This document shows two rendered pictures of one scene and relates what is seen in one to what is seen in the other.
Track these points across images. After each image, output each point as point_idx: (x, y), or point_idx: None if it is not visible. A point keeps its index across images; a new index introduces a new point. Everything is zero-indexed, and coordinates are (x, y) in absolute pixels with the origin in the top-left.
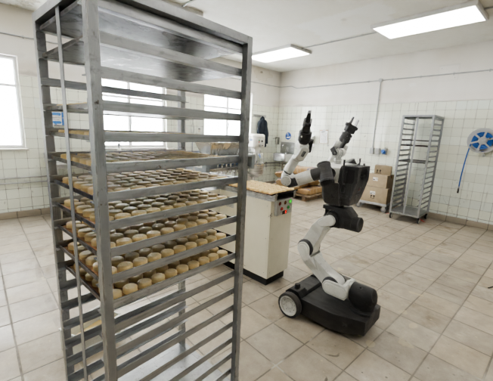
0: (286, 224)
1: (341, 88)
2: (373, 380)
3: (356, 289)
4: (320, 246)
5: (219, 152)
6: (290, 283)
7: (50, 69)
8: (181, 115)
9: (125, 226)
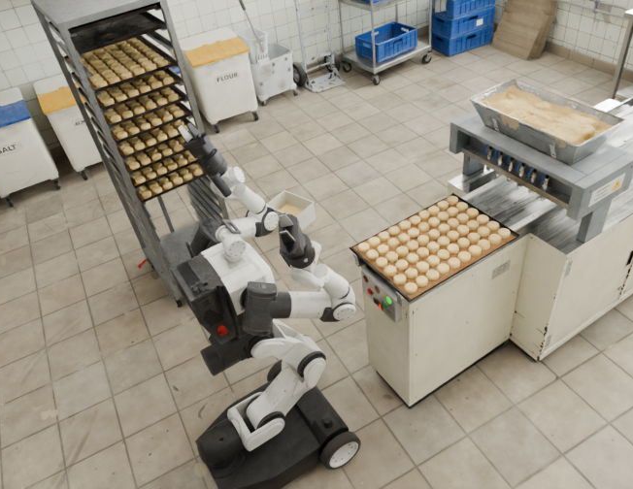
0: (396, 334)
1: None
2: (153, 436)
3: (218, 423)
4: (298, 373)
5: (501, 128)
6: (378, 413)
7: None
8: (77, 75)
9: (93, 124)
